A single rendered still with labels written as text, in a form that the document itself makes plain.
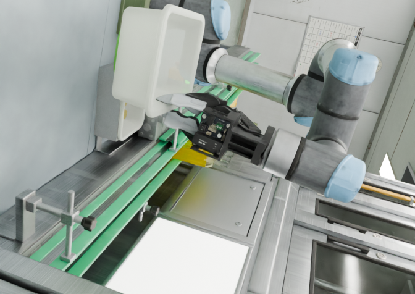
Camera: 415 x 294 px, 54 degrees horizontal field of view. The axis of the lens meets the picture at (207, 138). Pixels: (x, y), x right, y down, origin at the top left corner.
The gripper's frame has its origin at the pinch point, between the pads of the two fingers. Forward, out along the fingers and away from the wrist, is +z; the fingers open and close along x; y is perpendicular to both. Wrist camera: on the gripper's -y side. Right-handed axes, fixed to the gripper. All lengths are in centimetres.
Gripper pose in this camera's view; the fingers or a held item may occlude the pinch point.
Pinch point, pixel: (163, 102)
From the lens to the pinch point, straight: 72.6
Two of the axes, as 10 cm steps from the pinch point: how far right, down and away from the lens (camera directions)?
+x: -3.1, 9.0, 3.1
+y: -2.5, 2.3, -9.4
